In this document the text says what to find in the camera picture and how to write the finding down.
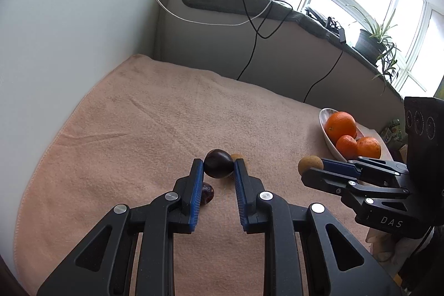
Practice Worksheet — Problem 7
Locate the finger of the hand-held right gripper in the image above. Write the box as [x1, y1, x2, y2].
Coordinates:
[322, 156, 407, 183]
[302, 168, 410, 204]

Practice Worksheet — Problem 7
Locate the pink towel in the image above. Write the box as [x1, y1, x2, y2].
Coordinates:
[14, 54, 396, 296]

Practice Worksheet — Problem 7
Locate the white crumpled cloth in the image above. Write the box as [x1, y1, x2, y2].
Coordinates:
[366, 227, 399, 264]

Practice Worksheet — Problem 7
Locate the black cable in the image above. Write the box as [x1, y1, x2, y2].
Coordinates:
[303, 48, 345, 103]
[192, 0, 295, 81]

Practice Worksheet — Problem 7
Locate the grey cloth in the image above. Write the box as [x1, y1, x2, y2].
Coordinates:
[181, 0, 379, 75]

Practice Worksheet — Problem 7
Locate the white oval plate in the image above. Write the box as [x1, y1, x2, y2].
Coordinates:
[318, 108, 384, 163]

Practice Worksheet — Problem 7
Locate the medium orange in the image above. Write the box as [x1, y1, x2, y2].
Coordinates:
[356, 136, 382, 160]

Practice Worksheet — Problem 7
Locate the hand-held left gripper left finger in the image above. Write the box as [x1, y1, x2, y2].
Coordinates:
[36, 158, 205, 296]

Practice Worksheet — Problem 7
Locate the potted spider plant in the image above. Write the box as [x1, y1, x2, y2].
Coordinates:
[347, 5, 401, 95]

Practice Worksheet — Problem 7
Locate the small mandarin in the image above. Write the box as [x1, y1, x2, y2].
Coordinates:
[335, 135, 358, 161]

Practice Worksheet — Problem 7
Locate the large orange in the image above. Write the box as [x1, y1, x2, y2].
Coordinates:
[325, 112, 357, 143]

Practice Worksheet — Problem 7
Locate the brown kiwi fruit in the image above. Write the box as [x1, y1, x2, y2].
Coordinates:
[297, 155, 324, 176]

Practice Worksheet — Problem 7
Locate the dark purple plum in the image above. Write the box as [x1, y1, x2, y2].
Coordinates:
[203, 149, 234, 179]
[200, 182, 215, 204]

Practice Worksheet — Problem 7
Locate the green printed packet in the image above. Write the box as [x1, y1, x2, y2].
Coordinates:
[382, 119, 405, 144]

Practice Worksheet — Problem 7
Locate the black charger device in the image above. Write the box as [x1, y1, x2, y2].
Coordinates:
[305, 6, 347, 45]

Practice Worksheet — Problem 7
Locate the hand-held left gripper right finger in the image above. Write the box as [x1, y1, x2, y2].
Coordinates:
[233, 159, 405, 296]

